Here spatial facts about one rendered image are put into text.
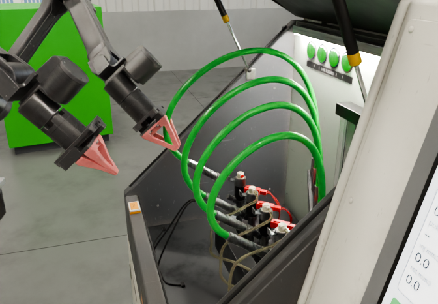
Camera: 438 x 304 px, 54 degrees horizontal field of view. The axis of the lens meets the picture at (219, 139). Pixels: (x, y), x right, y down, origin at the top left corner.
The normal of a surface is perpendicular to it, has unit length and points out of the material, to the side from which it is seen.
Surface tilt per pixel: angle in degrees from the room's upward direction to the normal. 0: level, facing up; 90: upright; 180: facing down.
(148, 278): 0
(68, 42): 90
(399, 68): 76
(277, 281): 90
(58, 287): 0
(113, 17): 90
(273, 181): 90
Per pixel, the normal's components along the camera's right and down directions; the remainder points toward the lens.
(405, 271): -0.93, -0.12
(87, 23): -0.45, -0.45
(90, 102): 0.41, 0.33
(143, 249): 0.00, -0.93
